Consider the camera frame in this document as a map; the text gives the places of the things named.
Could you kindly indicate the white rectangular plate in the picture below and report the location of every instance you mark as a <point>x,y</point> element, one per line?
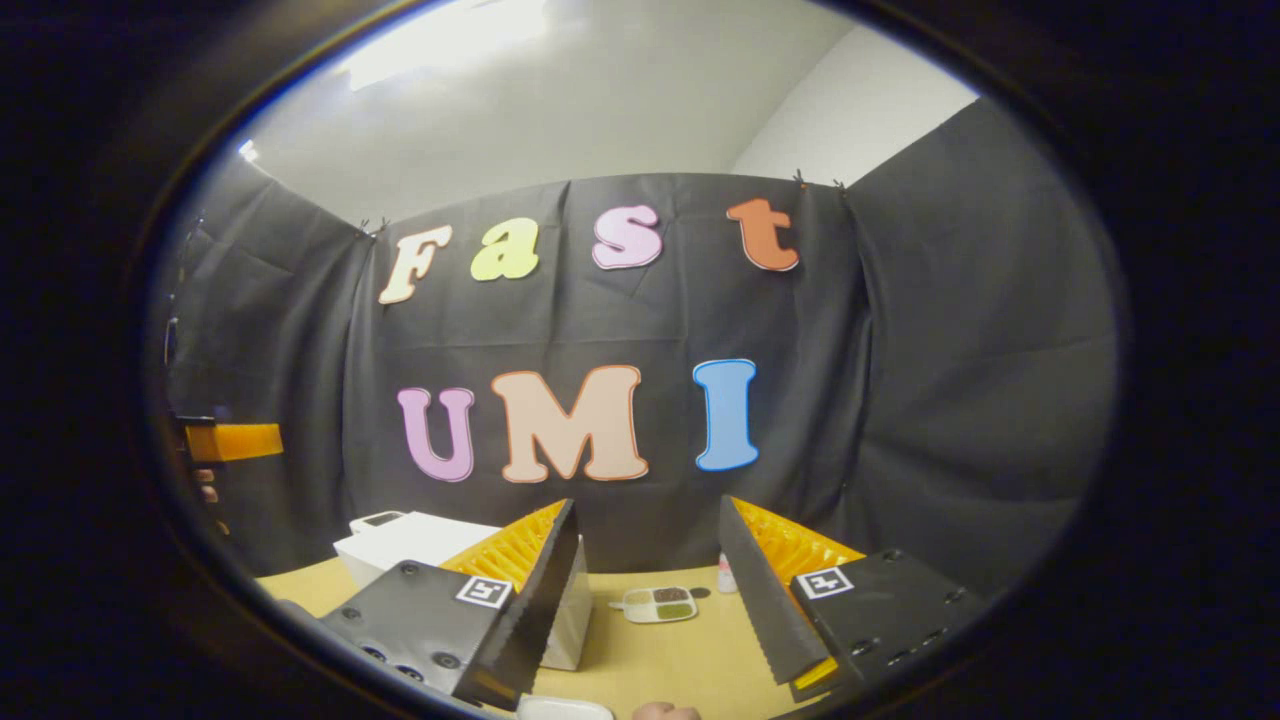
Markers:
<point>560,710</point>

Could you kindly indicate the white microwave oven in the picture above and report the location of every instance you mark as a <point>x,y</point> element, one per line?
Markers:
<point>410,545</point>

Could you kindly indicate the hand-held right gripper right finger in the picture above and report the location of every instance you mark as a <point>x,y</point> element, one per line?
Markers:
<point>765,600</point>

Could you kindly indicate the white divided condiment dish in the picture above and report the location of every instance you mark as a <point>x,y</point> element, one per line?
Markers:
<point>658,605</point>

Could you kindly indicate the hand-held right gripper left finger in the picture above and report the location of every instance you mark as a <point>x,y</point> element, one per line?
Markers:
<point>530,620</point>

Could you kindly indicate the small bottle with pink label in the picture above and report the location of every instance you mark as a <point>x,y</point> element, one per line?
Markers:
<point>727,575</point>

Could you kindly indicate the white toaster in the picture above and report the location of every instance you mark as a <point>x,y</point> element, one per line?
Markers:
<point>375,520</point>

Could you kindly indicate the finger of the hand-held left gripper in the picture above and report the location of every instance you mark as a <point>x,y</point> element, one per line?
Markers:
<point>240,442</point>

